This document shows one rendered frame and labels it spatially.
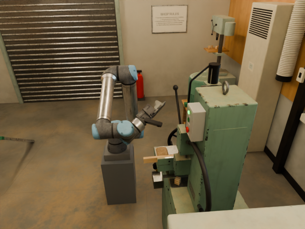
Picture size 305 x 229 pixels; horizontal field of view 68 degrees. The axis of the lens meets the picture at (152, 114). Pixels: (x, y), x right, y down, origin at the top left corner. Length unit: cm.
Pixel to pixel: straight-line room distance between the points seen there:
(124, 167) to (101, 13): 287
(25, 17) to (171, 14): 247
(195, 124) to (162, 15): 340
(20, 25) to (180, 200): 401
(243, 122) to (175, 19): 342
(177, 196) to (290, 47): 184
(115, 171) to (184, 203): 92
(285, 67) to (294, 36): 30
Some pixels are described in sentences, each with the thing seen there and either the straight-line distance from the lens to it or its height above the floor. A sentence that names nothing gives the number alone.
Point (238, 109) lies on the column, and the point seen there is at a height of 149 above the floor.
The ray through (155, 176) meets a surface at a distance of 190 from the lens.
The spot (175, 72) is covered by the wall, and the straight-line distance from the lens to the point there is 457.
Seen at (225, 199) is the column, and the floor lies 93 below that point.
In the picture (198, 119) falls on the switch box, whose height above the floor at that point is 144.
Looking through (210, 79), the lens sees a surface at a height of 155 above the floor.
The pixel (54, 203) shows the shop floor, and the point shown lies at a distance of 275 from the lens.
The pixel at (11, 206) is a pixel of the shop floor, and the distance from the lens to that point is 294.
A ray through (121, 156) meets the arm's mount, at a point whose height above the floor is 60.
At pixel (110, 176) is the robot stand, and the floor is 40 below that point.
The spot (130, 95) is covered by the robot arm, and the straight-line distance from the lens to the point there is 178.
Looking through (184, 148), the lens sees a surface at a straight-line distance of 125.
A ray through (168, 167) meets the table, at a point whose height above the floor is 87.
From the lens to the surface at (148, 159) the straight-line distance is 158.
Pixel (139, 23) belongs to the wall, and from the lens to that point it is 429.
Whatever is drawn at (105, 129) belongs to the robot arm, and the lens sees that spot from 127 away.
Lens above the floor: 196
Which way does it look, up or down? 29 degrees down
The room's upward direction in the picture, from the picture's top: 1 degrees counter-clockwise
